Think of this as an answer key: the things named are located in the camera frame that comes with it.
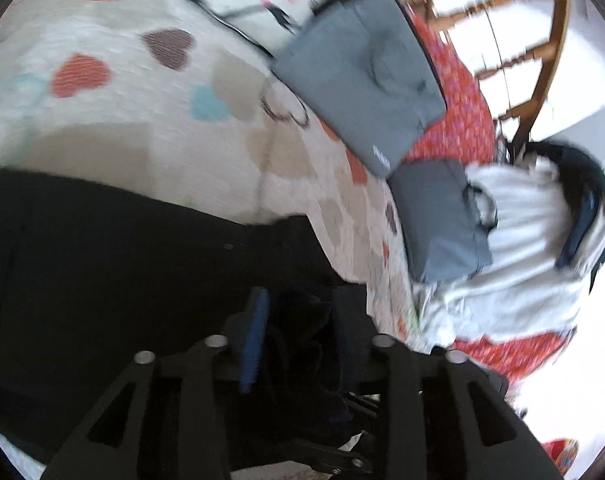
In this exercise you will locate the black and navy garment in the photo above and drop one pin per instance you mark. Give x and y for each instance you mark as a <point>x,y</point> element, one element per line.
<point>580,180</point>

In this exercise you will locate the red patterned bed sheet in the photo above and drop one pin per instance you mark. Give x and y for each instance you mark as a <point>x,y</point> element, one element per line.
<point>457,105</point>

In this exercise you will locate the heart print blanket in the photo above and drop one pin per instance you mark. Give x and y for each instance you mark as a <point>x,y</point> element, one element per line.
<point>132,110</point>

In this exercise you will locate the small grey pouch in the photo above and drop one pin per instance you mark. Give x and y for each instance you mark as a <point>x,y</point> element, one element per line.
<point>437,230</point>

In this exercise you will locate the white garment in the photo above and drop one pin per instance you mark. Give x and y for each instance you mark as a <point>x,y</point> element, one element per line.
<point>522,260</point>

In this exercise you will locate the black pants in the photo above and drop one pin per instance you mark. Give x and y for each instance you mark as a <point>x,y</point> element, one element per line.
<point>107,260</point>

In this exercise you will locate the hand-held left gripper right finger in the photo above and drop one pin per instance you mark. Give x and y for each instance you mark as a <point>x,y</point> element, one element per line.
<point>355,322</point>

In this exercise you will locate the wooden spindle chair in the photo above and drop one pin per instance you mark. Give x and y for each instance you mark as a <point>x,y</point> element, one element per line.
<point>557,35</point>

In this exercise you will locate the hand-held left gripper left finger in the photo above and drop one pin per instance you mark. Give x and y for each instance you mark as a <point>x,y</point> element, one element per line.
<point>255,332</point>

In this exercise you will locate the large grey laptop bag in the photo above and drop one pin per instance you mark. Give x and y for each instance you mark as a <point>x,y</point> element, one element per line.
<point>352,80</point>

